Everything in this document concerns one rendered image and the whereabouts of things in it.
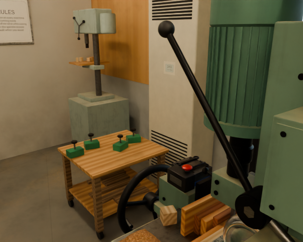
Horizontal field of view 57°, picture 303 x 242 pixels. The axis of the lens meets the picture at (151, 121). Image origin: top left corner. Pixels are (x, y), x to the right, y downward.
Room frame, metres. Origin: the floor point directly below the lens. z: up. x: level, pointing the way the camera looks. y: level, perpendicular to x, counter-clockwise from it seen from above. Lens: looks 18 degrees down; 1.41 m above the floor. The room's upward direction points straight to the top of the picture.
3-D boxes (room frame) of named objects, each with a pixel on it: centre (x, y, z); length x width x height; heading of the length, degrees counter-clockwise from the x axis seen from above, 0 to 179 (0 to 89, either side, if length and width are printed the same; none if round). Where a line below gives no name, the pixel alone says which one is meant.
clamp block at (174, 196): (0.78, -0.12, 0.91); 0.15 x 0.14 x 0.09; 127
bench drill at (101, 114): (2.85, 0.54, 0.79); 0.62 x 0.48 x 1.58; 39
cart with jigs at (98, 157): (1.98, 0.30, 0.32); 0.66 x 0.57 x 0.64; 129
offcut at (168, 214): (0.65, -0.05, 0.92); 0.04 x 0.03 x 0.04; 106
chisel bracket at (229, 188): (0.59, -0.22, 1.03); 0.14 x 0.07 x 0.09; 37
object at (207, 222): (0.65, -0.21, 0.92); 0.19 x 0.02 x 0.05; 127
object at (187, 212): (0.66, -0.16, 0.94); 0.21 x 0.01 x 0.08; 127
